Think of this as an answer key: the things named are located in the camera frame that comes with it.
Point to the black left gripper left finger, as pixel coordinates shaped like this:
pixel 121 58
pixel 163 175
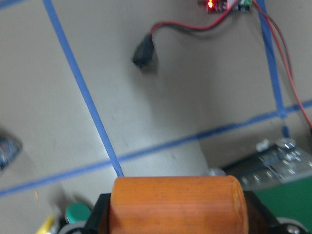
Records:
pixel 98 221

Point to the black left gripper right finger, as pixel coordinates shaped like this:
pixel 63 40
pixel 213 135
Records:
pixel 260 219

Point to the green push button switch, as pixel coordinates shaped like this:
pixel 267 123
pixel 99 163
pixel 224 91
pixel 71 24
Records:
pixel 76 212

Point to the plain orange cylinder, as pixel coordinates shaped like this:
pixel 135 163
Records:
pixel 178 205

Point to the yellow push button switch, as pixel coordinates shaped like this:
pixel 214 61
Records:
pixel 9 149

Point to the green conveyor belt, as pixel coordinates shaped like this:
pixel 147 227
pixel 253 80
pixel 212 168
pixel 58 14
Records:
pixel 281 177

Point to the black plug connector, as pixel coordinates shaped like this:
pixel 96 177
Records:
pixel 144 52

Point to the small motor controller board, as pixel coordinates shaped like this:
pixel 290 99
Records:
pixel 220 6

